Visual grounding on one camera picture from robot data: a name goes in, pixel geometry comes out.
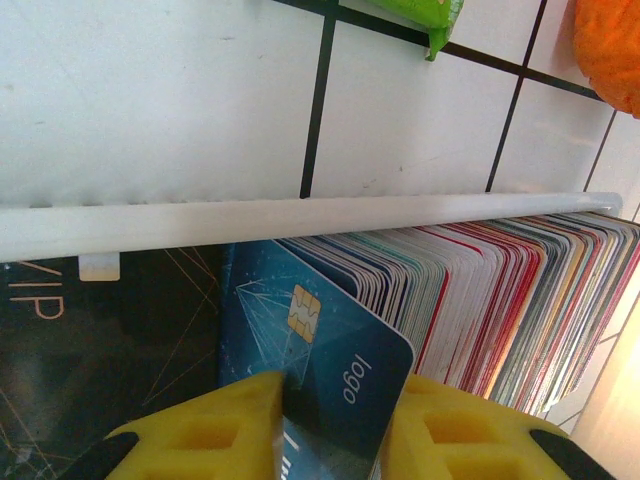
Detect row of assorted cards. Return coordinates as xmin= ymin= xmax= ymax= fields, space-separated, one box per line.
xmin=277 ymin=212 xmax=640 ymax=416

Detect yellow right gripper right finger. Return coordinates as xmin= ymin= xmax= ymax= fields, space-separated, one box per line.
xmin=378 ymin=374 xmax=619 ymax=480

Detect blue credit card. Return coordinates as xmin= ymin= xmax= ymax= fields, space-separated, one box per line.
xmin=217 ymin=239 xmax=417 ymax=480

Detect orange fruit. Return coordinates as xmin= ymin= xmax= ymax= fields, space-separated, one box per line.
xmin=572 ymin=0 xmax=640 ymax=120

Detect small green snack packet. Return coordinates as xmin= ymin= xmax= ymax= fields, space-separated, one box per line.
xmin=339 ymin=0 xmax=466 ymax=62

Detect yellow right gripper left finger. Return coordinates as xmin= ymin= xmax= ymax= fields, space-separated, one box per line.
xmin=102 ymin=370 xmax=284 ymax=480

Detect black VIP card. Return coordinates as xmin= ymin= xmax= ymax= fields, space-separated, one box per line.
xmin=0 ymin=247 xmax=236 ymax=480

